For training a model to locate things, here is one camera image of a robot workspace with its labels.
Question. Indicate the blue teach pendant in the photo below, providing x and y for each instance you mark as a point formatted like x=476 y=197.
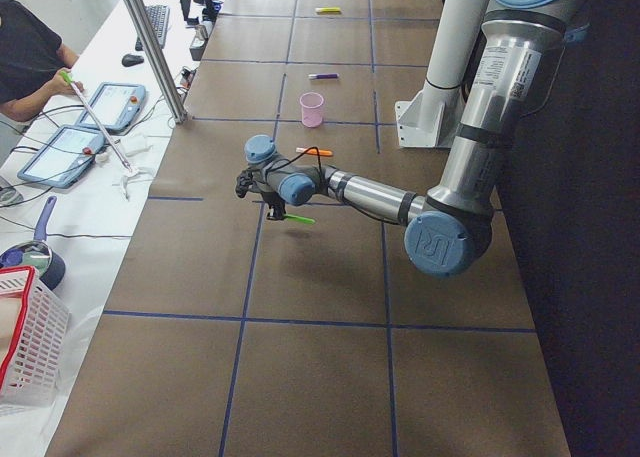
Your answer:
x=61 y=161
x=116 y=105

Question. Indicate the black keyboard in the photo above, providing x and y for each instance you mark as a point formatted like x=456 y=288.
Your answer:
x=159 y=17

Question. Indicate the white reacher grabber stick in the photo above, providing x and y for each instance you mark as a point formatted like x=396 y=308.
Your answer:
x=130 y=171

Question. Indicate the pink mesh pen holder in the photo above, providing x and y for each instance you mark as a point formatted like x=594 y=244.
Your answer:
x=312 y=105

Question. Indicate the blue frying pan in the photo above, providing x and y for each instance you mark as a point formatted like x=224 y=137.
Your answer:
x=37 y=253

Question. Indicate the yellow marker pen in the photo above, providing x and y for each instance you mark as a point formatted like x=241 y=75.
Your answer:
x=328 y=10

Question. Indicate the aluminium frame post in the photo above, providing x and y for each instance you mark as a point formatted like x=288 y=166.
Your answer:
x=151 y=46

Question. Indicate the black computer mouse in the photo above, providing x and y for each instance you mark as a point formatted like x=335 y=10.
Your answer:
x=130 y=60

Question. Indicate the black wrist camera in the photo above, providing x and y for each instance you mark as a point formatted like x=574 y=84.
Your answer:
x=245 y=184

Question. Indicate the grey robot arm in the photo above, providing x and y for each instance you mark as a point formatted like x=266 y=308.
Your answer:
x=485 y=59

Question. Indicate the orange marker pen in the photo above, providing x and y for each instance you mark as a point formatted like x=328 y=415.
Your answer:
x=314 y=151

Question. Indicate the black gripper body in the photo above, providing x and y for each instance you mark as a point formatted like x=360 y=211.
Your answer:
x=270 y=200

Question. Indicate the near blue teach pendant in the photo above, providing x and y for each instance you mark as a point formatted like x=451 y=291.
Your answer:
x=61 y=161

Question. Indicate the far blue teach pendant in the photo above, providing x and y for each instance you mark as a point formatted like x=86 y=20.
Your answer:
x=116 y=105

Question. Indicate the person in black shirt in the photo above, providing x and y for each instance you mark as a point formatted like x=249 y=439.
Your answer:
x=33 y=61

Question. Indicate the green marker pen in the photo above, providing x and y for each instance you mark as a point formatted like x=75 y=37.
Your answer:
x=300 y=219

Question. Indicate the red white plastic basket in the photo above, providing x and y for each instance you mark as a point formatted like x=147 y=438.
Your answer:
x=33 y=327

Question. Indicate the purple marker pen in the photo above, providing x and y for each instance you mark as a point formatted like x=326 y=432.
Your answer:
x=323 y=76

